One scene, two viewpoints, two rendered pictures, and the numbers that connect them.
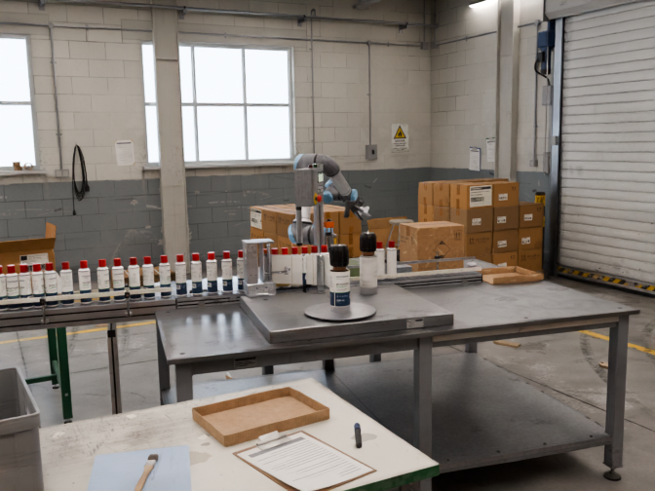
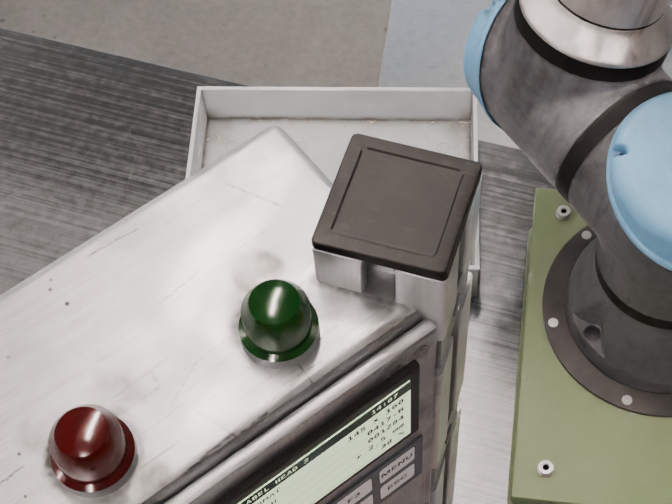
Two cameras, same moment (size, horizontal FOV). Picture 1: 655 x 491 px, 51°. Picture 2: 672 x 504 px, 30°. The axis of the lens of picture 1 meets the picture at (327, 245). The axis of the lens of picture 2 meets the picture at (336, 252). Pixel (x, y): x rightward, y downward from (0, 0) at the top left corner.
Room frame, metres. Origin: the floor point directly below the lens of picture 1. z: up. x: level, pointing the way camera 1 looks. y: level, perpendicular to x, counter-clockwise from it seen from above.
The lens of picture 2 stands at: (3.48, -0.08, 1.84)
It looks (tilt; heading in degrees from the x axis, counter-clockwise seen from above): 59 degrees down; 40
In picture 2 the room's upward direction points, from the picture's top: 6 degrees counter-clockwise
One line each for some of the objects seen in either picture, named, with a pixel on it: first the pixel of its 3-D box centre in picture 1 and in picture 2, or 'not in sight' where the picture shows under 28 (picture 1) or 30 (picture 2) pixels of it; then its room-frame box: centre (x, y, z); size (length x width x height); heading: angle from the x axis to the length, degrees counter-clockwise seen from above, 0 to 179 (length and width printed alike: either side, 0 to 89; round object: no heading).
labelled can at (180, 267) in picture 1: (180, 275); not in sight; (3.30, 0.71, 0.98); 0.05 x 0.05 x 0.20
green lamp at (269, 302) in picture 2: not in sight; (276, 315); (3.61, 0.06, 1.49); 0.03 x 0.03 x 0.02
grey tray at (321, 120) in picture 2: not in sight; (332, 188); (3.98, 0.34, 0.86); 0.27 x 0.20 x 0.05; 123
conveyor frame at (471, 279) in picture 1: (336, 288); not in sight; (3.53, -0.04, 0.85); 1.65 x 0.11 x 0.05; 107
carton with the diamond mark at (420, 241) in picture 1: (431, 246); not in sight; (4.03, -0.61, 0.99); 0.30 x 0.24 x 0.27; 108
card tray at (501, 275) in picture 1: (504, 275); not in sight; (3.82, -0.99, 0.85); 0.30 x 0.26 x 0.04; 107
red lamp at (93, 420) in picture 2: not in sight; (88, 443); (3.54, 0.08, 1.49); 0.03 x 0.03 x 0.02
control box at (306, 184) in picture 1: (309, 187); (197, 454); (3.58, 0.09, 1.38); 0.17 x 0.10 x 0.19; 162
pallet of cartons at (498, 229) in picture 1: (480, 232); not in sight; (7.68, -1.70, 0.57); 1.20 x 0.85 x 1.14; 119
